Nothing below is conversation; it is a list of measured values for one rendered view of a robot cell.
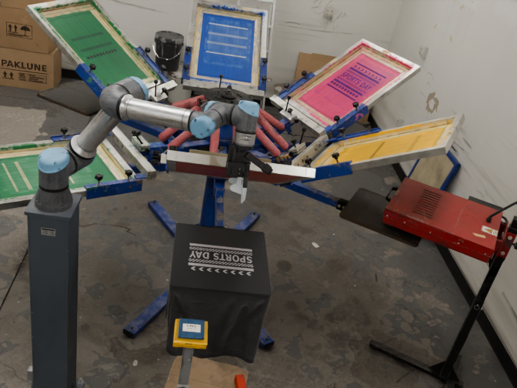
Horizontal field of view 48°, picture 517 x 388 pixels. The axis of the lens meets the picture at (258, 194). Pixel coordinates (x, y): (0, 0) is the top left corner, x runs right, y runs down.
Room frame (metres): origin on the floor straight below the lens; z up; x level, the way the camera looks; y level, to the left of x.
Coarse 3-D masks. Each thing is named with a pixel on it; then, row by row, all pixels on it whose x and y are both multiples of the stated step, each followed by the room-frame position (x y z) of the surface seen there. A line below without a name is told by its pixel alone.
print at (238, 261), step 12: (192, 252) 2.16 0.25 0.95; (204, 252) 2.18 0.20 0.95; (216, 252) 2.20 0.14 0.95; (228, 252) 2.22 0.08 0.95; (240, 252) 2.24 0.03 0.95; (192, 264) 2.07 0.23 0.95; (204, 264) 2.09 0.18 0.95; (216, 264) 2.11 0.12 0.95; (228, 264) 2.13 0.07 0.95; (240, 264) 2.14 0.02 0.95; (252, 264) 2.16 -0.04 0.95
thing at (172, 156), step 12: (168, 156) 1.94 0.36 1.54; (180, 156) 1.95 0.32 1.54; (192, 156) 1.96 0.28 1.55; (204, 156) 1.97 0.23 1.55; (216, 156) 1.98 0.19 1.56; (168, 168) 2.37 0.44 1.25; (252, 168) 1.99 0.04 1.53; (276, 168) 2.01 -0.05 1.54; (288, 168) 2.02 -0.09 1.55; (300, 168) 2.03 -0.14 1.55; (300, 180) 2.23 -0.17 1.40
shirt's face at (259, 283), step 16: (176, 240) 2.23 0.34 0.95; (192, 240) 2.25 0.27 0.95; (208, 240) 2.28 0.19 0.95; (224, 240) 2.31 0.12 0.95; (240, 240) 2.33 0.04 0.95; (256, 240) 2.36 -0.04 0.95; (176, 256) 2.11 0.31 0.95; (256, 256) 2.23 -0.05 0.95; (176, 272) 2.00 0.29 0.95; (192, 272) 2.02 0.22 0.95; (208, 272) 2.04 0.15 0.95; (256, 272) 2.11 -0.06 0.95; (208, 288) 1.93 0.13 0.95; (224, 288) 1.95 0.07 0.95; (240, 288) 1.97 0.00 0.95; (256, 288) 2.00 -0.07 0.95
